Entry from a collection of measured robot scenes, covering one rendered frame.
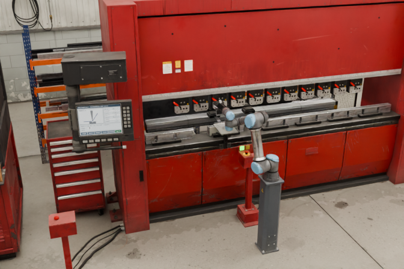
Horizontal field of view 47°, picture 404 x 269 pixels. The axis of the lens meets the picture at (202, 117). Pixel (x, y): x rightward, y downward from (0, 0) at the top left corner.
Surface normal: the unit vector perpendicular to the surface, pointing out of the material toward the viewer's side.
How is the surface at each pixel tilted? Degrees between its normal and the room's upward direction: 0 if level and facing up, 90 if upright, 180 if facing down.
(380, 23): 90
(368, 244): 0
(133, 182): 90
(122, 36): 90
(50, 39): 90
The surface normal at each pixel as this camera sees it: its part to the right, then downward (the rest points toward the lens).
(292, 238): 0.00, -0.92
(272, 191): 0.31, 0.37
